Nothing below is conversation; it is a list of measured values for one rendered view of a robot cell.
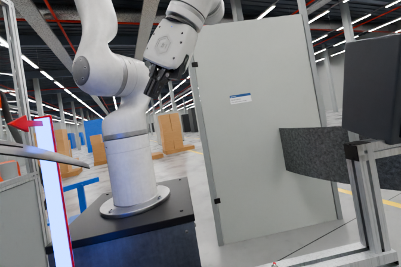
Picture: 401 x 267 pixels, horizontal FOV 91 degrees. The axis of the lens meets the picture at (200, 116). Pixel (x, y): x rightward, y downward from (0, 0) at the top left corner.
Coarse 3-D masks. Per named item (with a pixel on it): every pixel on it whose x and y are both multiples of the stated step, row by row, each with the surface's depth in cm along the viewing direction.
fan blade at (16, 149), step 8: (0, 144) 16; (8, 144) 17; (16, 144) 20; (24, 144) 22; (0, 152) 13; (8, 152) 13; (16, 152) 14; (24, 152) 15; (32, 152) 16; (40, 152) 17; (48, 152) 19; (48, 160) 15; (56, 160) 16; (64, 160) 17; (72, 160) 18; (88, 168) 19
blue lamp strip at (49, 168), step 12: (48, 120) 31; (36, 132) 30; (48, 132) 31; (48, 144) 30; (48, 168) 30; (48, 180) 30; (48, 192) 30; (48, 204) 30; (60, 204) 30; (60, 216) 30; (60, 228) 30; (60, 240) 30; (60, 252) 30; (60, 264) 30
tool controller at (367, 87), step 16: (352, 48) 39; (368, 48) 36; (384, 48) 33; (400, 48) 31; (352, 64) 40; (368, 64) 36; (384, 64) 33; (400, 64) 31; (352, 80) 40; (368, 80) 37; (384, 80) 34; (400, 80) 32; (352, 96) 41; (368, 96) 37; (384, 96) 34; (400, 96) 33; (352, 112) 41; (368, 112) 38; (384, 112) 35; (400, 112) 33; (352, 128) 42; (368, 128) 38; (384, 128) 35; (400, 128) 34
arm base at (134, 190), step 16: (112, 144) 50; (128, 144) 51; (144, 144) 54; (112, 160) 51; (128, 160) 50; (144, 160) 53; (112, 176) 51; (128, 176) 50; (144, 176) 52; (112, 192) 52; (128, 192) 50; (144, 192) 52; (160, 192) 57; (112, 208) 51; (128, 208) 49; (144, 208) 48
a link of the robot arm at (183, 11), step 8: (176, 0) 40; (168, 8) 41; (176, 8) 40; (184, 8) 39; (192, 8) 40; (176, 16) 41; (184, 16) 40; (192, 16) 40; (200, 16) 41; (192, 24) 42; (200, 24) 42
